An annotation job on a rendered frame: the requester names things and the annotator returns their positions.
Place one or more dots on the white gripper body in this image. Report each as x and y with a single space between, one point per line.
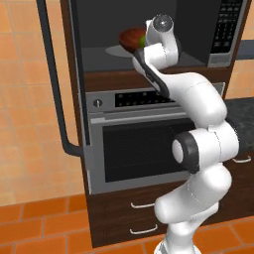
150 33

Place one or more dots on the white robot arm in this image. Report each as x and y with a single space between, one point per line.
201 99

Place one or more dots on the grey microwave turntable plate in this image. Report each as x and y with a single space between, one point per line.
114 51

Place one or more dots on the grey microwave oven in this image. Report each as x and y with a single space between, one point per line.
99 20

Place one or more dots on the microwave door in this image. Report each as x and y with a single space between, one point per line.
81 82

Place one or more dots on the oven door with dark window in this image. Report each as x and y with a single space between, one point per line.
132 149

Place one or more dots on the dark brown wooden cabinet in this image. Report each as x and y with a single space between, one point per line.
105 79

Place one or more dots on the silver oven knob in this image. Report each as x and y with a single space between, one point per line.
97 102

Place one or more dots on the stainless steel oven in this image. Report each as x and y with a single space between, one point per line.
109 119

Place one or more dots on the dark brown drawer front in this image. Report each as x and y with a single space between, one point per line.
109 206
109 233
243 188

